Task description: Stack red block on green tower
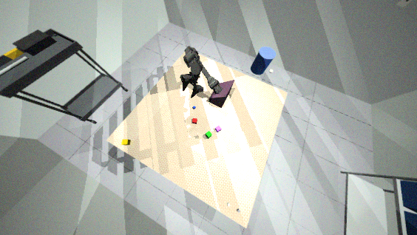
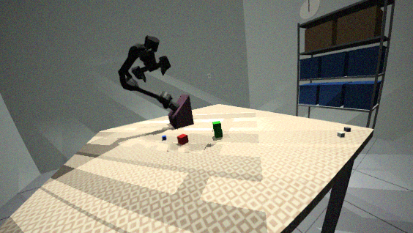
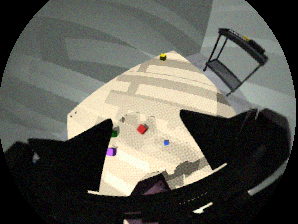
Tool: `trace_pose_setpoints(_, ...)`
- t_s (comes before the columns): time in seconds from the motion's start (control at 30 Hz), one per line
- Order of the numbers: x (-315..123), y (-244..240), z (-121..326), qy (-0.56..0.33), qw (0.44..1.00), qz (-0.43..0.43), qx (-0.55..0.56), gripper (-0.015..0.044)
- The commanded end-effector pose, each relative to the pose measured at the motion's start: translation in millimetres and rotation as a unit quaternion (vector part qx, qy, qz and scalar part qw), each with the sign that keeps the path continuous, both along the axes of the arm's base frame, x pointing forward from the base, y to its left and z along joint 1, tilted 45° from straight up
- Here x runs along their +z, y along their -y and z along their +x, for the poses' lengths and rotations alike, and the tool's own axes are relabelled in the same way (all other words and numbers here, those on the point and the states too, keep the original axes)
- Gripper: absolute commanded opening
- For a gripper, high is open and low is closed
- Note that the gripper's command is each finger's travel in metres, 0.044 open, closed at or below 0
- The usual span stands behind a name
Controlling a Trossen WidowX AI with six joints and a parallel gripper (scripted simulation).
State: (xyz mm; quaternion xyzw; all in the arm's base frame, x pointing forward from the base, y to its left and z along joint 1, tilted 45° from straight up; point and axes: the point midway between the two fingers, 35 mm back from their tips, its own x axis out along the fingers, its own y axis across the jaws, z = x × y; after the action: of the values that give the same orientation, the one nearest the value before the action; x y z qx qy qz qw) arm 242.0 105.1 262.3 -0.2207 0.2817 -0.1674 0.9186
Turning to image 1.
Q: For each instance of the small yellow block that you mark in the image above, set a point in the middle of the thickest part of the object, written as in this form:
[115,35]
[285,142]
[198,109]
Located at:
[126,142]

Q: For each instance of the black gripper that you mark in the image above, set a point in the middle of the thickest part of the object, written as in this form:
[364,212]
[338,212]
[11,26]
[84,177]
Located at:
[197,88]

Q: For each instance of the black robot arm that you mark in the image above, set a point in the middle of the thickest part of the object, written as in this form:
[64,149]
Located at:
[192,59]

